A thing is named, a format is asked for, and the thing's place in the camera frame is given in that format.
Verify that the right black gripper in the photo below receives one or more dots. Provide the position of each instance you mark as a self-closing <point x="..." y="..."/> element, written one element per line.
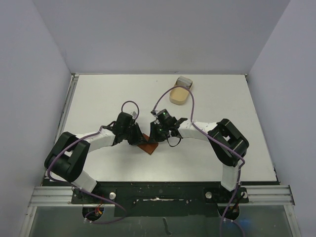
<point x="155" y="133"/>

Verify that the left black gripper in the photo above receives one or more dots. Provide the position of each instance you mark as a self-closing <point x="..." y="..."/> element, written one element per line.
<point x="139" y="138"/>

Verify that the brown leather card holder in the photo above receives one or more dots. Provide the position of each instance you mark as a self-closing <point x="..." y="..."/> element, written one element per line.
<point x="147" y="145"/>

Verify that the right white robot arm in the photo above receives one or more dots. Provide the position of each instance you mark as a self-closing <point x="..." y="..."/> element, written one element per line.
<point x="229" y="145"/>

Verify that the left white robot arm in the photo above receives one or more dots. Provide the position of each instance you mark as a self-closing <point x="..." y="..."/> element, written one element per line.
<point x="68" y="155"/>

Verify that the tan oval cardboard tray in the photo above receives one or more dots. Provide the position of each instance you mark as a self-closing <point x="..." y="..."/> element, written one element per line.
<point x="178" y="95"/>

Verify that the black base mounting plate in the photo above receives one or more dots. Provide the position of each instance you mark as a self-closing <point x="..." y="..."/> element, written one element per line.
<point x="163" y="199"/>

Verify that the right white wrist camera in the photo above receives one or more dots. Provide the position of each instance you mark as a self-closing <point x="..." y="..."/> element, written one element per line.
<point x="155" y="113"/>

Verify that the aluminium rail left edge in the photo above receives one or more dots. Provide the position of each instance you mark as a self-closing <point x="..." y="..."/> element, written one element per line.
<point x="67" y="105"/>

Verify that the aluminium rail front left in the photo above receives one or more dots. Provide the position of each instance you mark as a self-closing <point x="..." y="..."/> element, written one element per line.
<point x="51" y="196"/>

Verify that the aluminium rail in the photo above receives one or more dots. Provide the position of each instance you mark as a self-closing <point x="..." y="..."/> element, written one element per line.
<point x="270" y="195"/>
<point x="51" y="196"/>

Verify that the aluminium rail front right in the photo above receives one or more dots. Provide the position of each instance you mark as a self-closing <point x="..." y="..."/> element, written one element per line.
<point x="270" y="195"/>

